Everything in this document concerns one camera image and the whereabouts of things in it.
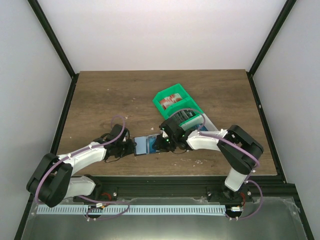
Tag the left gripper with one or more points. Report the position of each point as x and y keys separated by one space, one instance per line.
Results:
x=131 y=149

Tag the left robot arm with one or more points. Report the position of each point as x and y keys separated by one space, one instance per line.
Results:
x=53 y=180

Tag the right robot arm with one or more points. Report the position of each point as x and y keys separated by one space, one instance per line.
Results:
x=241 y=151

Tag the red credit cards stack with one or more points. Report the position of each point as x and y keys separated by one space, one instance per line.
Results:
x=170 y=100

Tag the white bin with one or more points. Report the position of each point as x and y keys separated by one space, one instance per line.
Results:
x=197 y=121

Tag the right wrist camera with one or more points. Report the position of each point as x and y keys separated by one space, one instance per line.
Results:
x=164 y=134

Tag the black card holder wallet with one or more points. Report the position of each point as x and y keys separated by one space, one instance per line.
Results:
x=140 y=145

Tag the green bin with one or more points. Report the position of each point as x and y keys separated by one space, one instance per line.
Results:
x=185 y=104
x=177 y=88

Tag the blue credit cards stack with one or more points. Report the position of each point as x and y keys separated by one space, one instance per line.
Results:
x=200 y=127

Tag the light blue cable duct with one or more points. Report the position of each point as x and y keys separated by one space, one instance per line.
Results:
x=203 y=210

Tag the blue credit card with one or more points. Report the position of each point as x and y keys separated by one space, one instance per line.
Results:
x=151 y=144

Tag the green bin middle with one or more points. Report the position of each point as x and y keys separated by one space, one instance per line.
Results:
x=185 y=104

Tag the green bin left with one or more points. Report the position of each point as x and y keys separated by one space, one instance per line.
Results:
x=177 y=88

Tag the dark green credit cards stack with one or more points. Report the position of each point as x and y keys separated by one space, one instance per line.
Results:
x=183 y=116

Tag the black aluminium frame rail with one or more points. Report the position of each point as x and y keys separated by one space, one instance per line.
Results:
x=129 y=187

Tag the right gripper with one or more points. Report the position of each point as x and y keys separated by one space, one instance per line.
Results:
x=159 y=147

